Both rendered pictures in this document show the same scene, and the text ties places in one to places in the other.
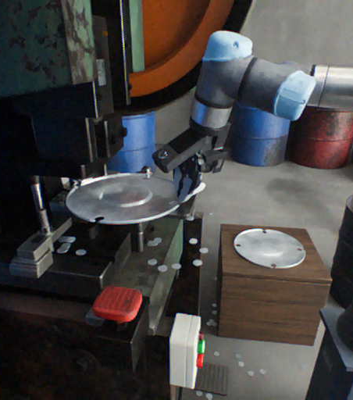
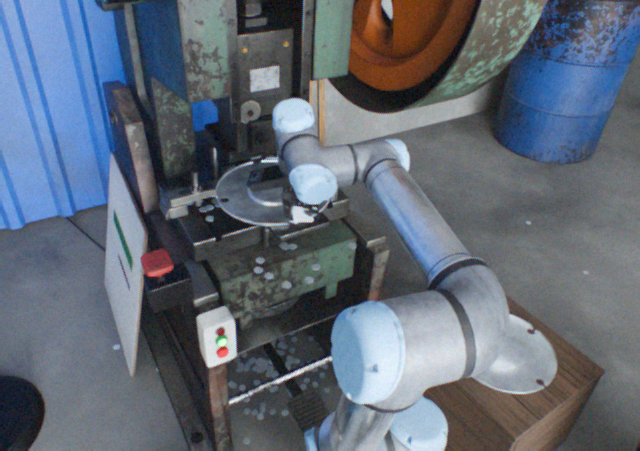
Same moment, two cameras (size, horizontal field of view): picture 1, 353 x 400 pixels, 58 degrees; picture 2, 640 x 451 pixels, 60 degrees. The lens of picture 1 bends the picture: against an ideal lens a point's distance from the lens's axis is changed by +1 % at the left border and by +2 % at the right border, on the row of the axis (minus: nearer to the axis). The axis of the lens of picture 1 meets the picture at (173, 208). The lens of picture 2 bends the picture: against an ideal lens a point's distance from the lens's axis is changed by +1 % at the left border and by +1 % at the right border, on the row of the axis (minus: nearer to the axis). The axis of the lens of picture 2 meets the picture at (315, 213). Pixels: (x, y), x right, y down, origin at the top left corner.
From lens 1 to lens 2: 91 cm
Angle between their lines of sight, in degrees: 41
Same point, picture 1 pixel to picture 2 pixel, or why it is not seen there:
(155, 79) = (390, 77)
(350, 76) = (385, 189)
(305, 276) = (489, 408)
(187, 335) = (207, 322)
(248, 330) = not seen: hidden behind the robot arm
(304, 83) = (302, 179)
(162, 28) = (414, 22)
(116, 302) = (153, 261)
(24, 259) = (167, 202)
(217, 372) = (319, 414)
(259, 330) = not seen: hidden behind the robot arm
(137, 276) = (234, 263)
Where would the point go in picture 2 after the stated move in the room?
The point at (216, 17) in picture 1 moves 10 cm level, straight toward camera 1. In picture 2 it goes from (449, 36) to (414, 44)
